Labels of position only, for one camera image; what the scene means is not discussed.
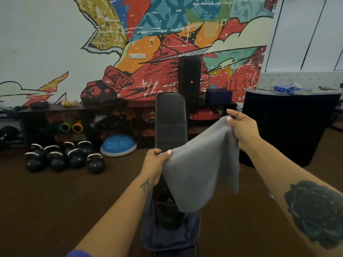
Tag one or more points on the person's right hand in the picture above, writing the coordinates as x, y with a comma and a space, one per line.
245, 129

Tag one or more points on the person's left hand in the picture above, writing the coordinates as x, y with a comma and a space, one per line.
151, 167

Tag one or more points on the person's left thumb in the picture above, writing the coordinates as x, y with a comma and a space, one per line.
165, 155

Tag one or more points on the person's right thumb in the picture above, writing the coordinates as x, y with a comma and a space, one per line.
230, 119

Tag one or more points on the grey cloth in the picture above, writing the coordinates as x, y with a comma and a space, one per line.
203, 163

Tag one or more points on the person's left forearm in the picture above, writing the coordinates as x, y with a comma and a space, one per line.
118, 216

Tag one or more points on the person's right forearm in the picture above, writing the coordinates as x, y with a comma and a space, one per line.
292, 190

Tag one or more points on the red padded bag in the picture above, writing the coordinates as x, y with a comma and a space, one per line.
205, 114

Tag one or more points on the dark blue box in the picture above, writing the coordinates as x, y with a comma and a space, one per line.
218, 96

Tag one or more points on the black padded weight bench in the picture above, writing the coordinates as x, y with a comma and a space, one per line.
170, 117

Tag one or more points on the blue balance dome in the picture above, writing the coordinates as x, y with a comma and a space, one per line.
118, 145

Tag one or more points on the tall black speaker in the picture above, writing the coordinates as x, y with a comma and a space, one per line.
189, 77

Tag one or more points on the round black counter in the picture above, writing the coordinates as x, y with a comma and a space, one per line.
289, 125

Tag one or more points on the blue book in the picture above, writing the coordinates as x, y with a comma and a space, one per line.
288, 90

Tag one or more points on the small white object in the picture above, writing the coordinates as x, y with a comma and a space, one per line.
295, 85

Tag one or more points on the white pegboard panel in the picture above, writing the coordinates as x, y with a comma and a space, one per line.
300, 78

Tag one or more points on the group of black kettlebells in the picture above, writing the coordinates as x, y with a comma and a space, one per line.
76, 159

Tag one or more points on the dark wooden low shelf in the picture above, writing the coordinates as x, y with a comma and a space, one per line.
88, 108

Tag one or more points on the loose papers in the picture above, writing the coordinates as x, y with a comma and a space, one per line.
329, 88

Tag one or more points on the yellow packet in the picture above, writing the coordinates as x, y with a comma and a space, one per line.
69, 103

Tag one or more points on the blue shirt sleeve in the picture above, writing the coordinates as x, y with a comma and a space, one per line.
78, 254

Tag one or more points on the white wall outlet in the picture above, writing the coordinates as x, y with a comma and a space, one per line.
137, 56

